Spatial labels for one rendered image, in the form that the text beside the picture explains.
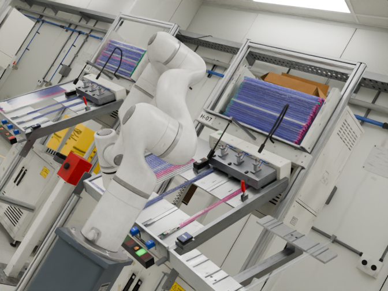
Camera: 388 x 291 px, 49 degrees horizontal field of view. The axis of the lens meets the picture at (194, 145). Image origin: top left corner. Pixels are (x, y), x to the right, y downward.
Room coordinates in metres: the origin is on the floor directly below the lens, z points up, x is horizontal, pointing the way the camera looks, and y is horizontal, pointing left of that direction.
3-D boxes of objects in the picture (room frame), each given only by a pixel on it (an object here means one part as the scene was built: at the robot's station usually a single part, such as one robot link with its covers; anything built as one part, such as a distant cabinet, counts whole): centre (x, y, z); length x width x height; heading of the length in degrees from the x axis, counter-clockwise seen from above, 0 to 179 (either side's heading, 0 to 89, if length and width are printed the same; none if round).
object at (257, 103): (2.20, -0.27, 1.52); 0.51 x 0.13 x 0.27; 47
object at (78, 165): (2.48, 0.53, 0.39); 0.24 x 0.24 x 0.78; 47
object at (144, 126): (1.22, 0.12, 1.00); 0.19 x 0.12 x 0.24; 114
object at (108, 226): (1.23, 0.09, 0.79); 0.19 x 0.19 x 0.18
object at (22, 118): (3.18, 0.86, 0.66); 1.01 x 0.73 x 1.31; 137
